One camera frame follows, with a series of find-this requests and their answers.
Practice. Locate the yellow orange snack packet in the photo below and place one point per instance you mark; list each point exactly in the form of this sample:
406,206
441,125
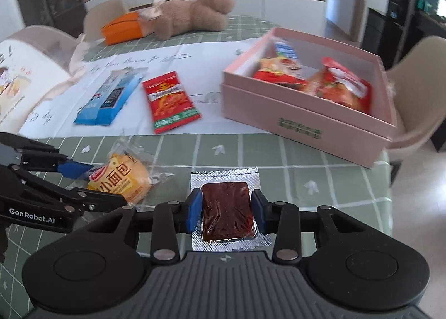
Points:
275,68

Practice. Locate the orange tissue box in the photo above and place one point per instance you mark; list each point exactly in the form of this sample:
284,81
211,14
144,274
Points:
122,29

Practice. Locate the beige chair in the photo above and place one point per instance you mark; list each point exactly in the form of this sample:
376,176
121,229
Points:
104,12
418,96
45,35

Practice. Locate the pink gift box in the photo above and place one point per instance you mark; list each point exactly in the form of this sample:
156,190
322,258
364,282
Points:
296,117

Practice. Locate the bread bun packet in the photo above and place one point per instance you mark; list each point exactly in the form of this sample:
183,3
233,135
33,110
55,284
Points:
122,179

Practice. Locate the blue snack packet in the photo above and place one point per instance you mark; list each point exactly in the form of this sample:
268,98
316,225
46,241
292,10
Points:
104,99

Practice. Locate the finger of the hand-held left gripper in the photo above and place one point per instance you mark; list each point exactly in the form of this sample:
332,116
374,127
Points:
97,202
73,168

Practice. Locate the red pouch snack packet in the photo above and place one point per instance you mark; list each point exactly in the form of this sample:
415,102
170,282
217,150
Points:
341,85

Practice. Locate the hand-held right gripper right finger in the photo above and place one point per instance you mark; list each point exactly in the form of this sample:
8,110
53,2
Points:
259,209

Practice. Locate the brown cake silver packet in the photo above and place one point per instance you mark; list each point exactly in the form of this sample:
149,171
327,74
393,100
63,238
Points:
226,211

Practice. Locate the black appliance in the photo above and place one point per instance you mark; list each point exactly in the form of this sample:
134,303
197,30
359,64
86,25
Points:
379,33

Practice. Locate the brown teddy bear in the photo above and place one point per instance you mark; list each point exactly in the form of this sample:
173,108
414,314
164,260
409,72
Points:
195,12

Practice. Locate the clear wafer packet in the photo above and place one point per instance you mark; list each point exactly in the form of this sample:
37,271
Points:
285,50

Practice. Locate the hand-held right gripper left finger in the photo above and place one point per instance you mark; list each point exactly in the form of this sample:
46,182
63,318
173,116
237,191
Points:
195,209

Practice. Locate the green checked tablecloth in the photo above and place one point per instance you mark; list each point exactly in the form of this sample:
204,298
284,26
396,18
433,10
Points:
331,193

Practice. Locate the red snack packet green edge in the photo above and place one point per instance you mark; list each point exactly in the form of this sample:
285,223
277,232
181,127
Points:
170,103

